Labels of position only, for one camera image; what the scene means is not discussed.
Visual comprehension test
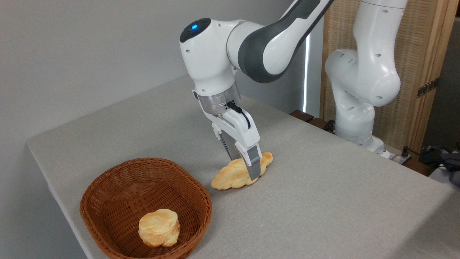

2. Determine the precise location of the dark grey bag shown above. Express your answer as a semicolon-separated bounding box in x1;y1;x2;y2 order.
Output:
440;151;460;187

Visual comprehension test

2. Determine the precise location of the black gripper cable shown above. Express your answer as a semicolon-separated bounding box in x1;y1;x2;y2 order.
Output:
227;102;251;129

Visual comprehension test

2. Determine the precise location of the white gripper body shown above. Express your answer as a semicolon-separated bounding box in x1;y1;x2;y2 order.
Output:
201;103;261;153

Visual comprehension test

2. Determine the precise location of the black cables bundle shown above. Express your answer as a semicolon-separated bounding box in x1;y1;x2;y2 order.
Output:
401;145;460;169

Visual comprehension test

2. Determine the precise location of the round bread roll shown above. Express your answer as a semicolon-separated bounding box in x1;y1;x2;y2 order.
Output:
138;209;181;248

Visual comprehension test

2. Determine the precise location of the wooden bamboo folding screen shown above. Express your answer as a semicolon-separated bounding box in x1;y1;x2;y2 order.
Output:
320;0;460;153

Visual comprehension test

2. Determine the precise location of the brown wicker basket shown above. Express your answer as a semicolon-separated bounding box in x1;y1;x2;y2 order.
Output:
80;158;213;259

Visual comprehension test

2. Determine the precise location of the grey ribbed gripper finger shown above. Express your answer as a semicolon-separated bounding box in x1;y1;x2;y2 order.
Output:
212;123;242;161
235;142;262;181

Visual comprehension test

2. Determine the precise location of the long braided bread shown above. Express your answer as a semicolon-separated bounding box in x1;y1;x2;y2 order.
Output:
211;152;273;190

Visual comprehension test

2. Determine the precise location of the grey fabric tablecloth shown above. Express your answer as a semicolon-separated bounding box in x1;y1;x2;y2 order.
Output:
27;75;460;259

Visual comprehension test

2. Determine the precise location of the metal screen hinge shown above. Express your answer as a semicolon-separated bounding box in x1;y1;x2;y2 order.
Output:
417;77;440;98

